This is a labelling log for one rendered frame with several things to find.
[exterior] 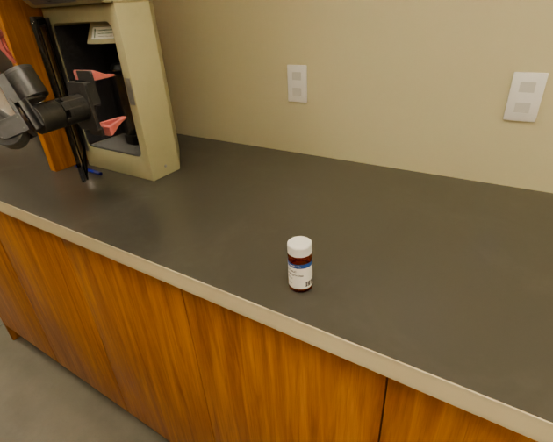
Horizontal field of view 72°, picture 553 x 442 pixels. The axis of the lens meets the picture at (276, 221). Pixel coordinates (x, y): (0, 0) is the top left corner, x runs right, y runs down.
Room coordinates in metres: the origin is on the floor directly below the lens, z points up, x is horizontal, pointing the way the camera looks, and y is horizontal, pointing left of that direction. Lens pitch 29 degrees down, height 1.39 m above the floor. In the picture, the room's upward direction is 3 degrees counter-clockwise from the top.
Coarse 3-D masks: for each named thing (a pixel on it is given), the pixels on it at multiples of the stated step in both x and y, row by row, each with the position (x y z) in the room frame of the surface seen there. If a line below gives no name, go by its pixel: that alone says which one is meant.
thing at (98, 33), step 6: (90, 24) 1.20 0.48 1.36; (96, 24) 1.18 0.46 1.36; (102, 24) 1.17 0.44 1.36; (108, 24) 1.17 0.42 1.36; (90, 30) 1.19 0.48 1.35; (96, 30) 1.17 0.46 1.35; (102, 30) 1.16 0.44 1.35; (108, 30) 1.16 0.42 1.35; (90, 36) 1.18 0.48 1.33; (96, 36) 1.16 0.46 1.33; (102, 36) 1.16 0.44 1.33; (108, 36) 1.15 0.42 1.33; (90, 42) 1.17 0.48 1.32; (96, 42) 1.16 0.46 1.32; (102, 42) 1.15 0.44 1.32; (108, 42) 1.15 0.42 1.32; (114, 42) 1.15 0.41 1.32
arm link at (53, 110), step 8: (32, 96) 0.78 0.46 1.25; (40, 96) 0.79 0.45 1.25; (24, 104) 0.77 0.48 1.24; (32, 104) 0.78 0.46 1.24; (40, 104) 0.78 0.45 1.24; (48, 104) 0.79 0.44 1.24; (56, 104) 0.80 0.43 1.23; (24, 112) 0.78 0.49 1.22; (32, 112) 0.77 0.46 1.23; (40, 112) 0.76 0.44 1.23; (48, 112) 0.77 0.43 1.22; (56, 112) 0.78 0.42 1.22; (64, 112) 0.80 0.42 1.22; (32, 120) 0.77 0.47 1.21; (40, 120) 0.76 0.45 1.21; (48, 120) 0.77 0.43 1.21; (56, 120) 0.78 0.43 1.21; (64, 120) 0.79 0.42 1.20; (40, 128) 0.77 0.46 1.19; (48, 128) 0.77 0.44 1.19; (56, 128) 0.78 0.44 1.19
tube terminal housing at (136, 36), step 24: (120, 0) 1.09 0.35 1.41; (144, 0) 1.16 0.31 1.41; (72, 24) 1.28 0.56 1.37; (120, 24) 1.08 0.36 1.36; (144, 24) 1.14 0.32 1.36; (120, 48) 1.08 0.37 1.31; (144, 48) 1.13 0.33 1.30; (144, 72) 1.12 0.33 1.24; (144, 96) 1.10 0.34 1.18; (168, 96) 1.24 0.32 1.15; (144, 120) 1.09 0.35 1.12; (168, 120) 1.16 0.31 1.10; (144, 144) 1.08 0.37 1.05; (168, 144) 1.14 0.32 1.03; (120, 168) 1.16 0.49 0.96; (144, 168) 1.09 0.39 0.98; (168, 168) 1.13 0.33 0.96
